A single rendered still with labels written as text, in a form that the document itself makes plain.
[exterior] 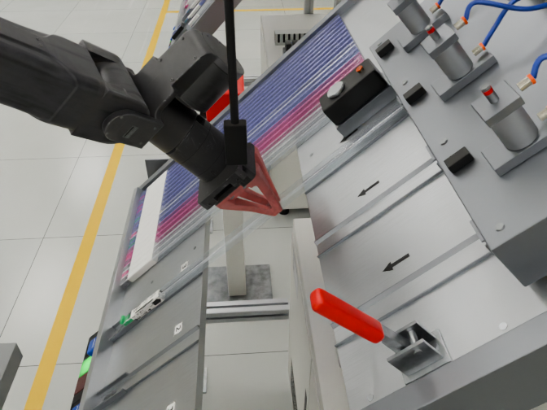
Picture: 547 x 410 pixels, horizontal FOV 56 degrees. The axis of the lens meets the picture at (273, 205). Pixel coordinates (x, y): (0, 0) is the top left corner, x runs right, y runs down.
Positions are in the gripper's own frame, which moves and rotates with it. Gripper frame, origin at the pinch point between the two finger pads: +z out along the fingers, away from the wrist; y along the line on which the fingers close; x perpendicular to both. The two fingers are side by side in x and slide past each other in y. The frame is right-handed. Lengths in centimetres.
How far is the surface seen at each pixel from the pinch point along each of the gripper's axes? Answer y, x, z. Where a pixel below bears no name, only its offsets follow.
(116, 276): 10.6, 32.7, -1.8
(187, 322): -8.1, 15.9, 0.5
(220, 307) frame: 40, 52, 38
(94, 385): -9.2, 32.6, -1.2
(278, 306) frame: 39, 41, 48
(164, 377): -14.1, 19.4, 0.4
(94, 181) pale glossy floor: 147, 118, 19
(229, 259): 71, 60, 49
